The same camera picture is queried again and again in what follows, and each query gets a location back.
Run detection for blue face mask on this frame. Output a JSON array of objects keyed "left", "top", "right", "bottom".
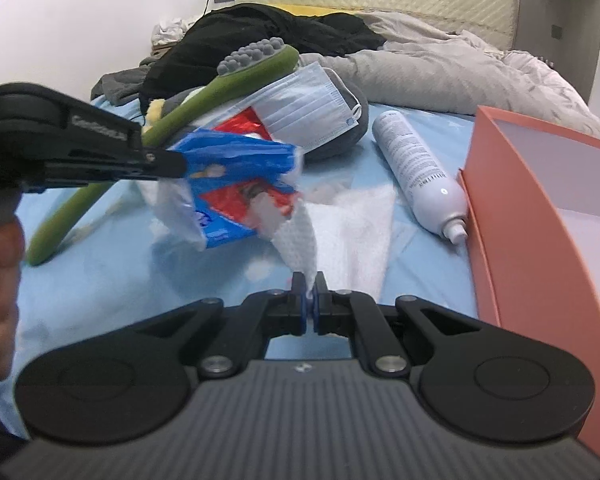
[{"left": 251, "top": 61, "right": 364, "bottom": 150}]

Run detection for white paper tissue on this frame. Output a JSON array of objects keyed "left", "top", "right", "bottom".
[{"left": 267, "top": 182, "right": 398, "bottom": 298}]

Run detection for blue bed sheet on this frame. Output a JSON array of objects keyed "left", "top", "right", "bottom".
[{"left": 0, "top": 94, "right": 482, "bottom": 437}]

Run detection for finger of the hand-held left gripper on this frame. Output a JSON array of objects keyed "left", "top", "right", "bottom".
[{"left": 42, "top": 146, "right": 189, "bottom": 191}]

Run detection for green long-handled bath brush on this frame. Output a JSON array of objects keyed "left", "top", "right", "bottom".
[{"left": 26, "top": 37, "right": 301, "bottom": 267}]

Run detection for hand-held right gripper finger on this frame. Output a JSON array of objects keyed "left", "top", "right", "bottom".
[
  {"left": 124, "top": 271, "right": 312, "bottom": 380},
  {"left": 313, "top": 271, "right": 484, "bottom": 377}
]

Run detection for grey wardrobe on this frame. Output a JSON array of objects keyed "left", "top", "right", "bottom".
[{"left": 514, "top": 0, "right": 600, "bottom": 107}]

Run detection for yellow pillow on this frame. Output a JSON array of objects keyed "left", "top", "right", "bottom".
[{"left": 274, "top": 2, "right": 397, "bottom": 19}]

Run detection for dark grey cloth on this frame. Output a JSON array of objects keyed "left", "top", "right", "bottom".
[{"left": 90, "top": 66, "right": 154, "bottom": 107}]

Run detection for blue red tissue packet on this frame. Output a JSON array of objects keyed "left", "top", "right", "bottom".
[{"left": 152, "top": 107, "right": 308, "bottom": 253}]

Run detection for white spray bottle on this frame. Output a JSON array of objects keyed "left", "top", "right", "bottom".
[{"left": 371, "top": 110, "right": 470, "bottom": 246}]

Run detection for white crumpled cloth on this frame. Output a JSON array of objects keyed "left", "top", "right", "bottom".
[{"left": 151, "top": 14, "right": 202, "bottom": 47}]

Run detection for grey plush toy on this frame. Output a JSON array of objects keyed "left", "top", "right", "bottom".
[{"left": 142, "top": 67, "right": 372, "bottom": 163}]

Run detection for brown bedside table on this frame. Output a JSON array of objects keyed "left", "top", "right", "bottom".
[{"left": 139, "top": 41, "right": 182, "bottom": 67}]

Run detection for black clothing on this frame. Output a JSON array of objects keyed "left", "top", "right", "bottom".
[{"left": 141, "top": 2, "right": 387, "bottom": 102}]

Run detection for grey duvet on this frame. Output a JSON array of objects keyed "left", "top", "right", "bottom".
[{"left": 299, "top": 10, "right": 600, "bottom": 145}]

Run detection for orange cardboard box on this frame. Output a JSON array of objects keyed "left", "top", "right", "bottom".
[{"left": 455, "top": 104, "right": 600, "bottom": 462}]

